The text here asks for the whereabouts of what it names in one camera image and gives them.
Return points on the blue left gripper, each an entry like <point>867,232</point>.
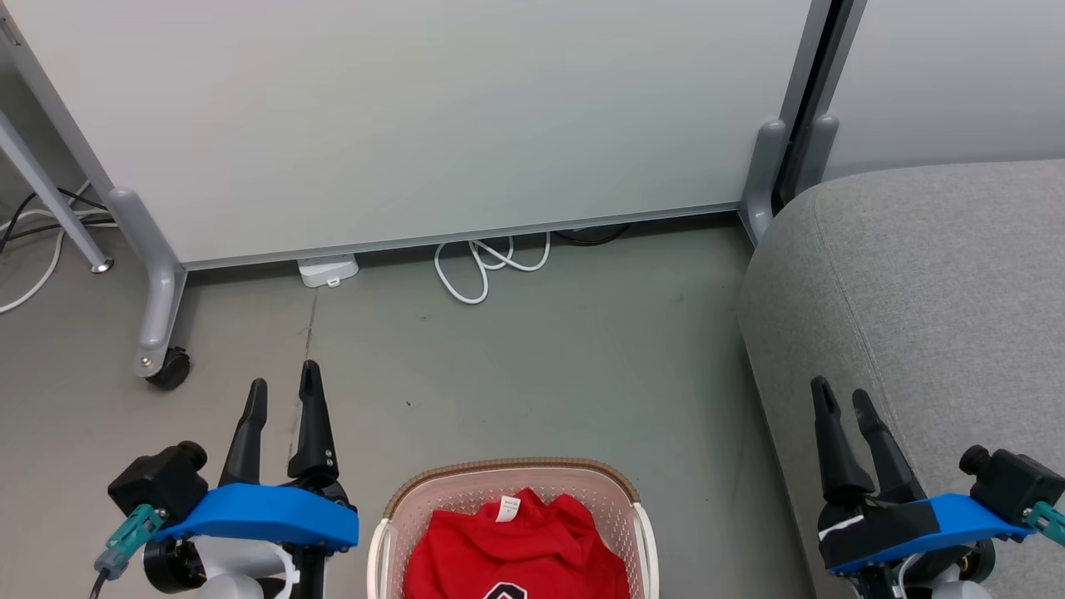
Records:
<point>266,514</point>

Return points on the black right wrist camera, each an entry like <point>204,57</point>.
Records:
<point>1015,485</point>

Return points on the red garment with printed logo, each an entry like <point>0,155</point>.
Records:
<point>532,553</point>

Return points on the cream perforated laundry basket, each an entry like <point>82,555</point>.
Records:
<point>449,503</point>

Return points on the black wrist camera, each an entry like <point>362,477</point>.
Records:
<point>162,482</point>
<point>1015,485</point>

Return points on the grey partition foot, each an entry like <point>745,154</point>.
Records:
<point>154,274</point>
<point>819,150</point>
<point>764,179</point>

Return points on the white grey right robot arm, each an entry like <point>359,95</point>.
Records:
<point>940,582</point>

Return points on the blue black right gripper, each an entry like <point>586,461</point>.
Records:
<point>890,528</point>

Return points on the large white partition panel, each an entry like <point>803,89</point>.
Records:
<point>416,108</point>

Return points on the black caster wheel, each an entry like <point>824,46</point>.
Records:
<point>172,368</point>

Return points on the small white partition panel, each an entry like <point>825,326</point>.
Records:
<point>948,83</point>

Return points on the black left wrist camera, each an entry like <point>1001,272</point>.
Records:
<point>162,482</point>

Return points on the grey slanted table leg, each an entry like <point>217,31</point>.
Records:
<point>46,195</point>

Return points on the grey fabric sofa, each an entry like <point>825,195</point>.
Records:
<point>932,291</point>

